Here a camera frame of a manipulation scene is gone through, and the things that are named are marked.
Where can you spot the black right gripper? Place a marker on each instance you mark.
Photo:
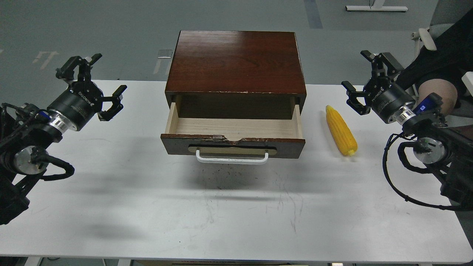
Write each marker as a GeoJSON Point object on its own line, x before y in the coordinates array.
{"type": "Point", "coordinates": [380, 94]}

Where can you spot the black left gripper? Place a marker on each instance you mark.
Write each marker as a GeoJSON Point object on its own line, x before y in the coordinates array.
{"type": "Point", "coordinates": [82, 99]}

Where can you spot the yellow corn cob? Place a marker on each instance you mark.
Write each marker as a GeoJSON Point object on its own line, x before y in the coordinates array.
{"type": "Point", "coordinates": [340, 132]}

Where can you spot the wooden drawer with white handle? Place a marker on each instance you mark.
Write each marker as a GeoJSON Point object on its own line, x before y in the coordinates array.
{"type": "Point", "coordinates": [234, 141]}

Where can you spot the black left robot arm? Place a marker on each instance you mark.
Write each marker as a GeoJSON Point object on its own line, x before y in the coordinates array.
{"type": "Point", "coordinates": [27, 131]}

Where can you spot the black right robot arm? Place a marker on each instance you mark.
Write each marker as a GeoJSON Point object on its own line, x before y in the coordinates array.
{"type": "Point", "coordinates": [430, 146]}

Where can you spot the seated person in black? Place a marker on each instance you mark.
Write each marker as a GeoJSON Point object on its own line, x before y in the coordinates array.
{"type": "Point", "coordinates": [441, 71]}

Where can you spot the white desk base foot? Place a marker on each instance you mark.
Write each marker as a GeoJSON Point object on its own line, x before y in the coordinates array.
{"type": "Point", "coordinates": [376, 6]}

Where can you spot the dark wooden cabinet box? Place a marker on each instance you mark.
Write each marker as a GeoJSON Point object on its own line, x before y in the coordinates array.
{"type": "Point", "coordinates": [237, 74]}

